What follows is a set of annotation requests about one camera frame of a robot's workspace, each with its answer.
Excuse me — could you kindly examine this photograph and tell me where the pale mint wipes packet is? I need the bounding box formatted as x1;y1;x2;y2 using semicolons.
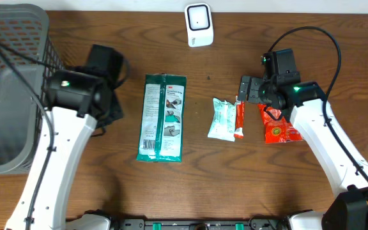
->
208;98;236;142

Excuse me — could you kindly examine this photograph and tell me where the thin red stick packet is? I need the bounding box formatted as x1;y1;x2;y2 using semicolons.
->
234;95;245;139

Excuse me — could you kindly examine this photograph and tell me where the orange-red snack bag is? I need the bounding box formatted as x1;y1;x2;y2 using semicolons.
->
257;104;303;144

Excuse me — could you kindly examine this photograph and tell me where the green white packet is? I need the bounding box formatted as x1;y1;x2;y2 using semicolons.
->
136;73;187;162

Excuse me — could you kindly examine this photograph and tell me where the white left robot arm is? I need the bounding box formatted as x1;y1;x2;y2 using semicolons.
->
5;70;116;229

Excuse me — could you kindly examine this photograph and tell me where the white barcode scanner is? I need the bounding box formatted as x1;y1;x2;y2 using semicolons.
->
184;3;214;47

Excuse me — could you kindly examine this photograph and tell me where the grey mesh plastic basket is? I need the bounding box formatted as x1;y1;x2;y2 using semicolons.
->
0;4;63;174

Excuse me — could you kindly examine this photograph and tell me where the black mounting rail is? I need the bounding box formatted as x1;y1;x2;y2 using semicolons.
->
65;218;290;230

